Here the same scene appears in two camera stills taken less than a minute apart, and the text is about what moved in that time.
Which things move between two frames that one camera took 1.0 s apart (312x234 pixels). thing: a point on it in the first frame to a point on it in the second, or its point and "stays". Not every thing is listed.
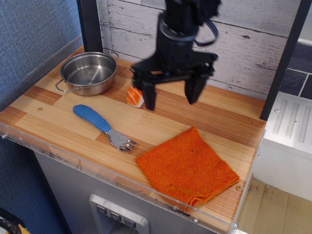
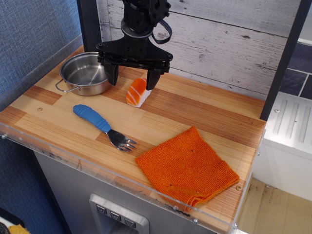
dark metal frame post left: [90, 26] stays
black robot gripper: [174, 56] to [140, 52]
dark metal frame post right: [287, 55] stays
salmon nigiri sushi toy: [134, 97] stays
